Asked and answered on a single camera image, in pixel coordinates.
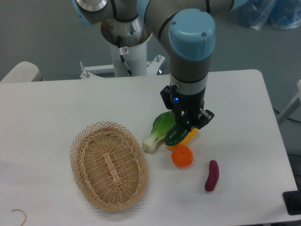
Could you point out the white chair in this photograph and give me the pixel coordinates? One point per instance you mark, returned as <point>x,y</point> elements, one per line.
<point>23,72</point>

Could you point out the purple sweet potato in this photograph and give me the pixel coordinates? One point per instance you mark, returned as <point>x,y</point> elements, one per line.
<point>213,176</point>

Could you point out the green bok choy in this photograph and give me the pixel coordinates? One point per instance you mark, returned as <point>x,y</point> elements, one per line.
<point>162,124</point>

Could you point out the white table frame right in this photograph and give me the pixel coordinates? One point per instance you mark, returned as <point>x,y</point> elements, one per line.
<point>292,105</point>

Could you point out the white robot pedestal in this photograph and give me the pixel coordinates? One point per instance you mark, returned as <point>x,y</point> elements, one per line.
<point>128,46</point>

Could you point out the dark green cucumber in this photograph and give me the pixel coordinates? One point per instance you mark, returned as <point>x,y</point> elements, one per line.
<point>177,134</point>

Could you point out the yellow bell pepper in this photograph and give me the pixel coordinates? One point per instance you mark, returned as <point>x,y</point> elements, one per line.
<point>189,137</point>

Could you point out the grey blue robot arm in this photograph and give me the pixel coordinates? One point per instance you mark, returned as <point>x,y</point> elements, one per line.
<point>185,29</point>

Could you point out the blue plastic bags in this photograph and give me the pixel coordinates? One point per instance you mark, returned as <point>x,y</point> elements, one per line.
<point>282,14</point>

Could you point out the orange tangerine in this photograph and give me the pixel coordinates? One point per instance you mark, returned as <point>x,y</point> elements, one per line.
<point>182,156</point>

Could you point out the black device at table edge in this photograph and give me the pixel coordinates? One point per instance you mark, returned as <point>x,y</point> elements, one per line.
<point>292,201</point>

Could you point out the woven wicker basket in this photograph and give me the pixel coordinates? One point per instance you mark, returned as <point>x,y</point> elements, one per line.
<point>109,166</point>

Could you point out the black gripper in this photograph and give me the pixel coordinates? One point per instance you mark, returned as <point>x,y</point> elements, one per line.
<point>189,109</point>

